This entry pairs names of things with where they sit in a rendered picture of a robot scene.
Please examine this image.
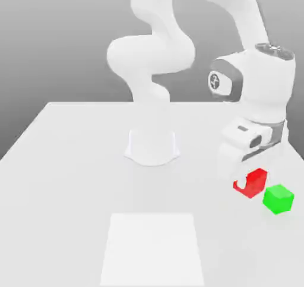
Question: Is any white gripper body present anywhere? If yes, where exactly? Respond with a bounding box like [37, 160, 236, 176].
[217, 141, 284, 180]

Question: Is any small red cube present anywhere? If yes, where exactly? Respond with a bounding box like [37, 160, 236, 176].
[233, 168, 269, 200]

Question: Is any small green cube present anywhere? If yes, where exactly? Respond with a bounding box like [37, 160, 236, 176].
[262, 184, 295, 216]

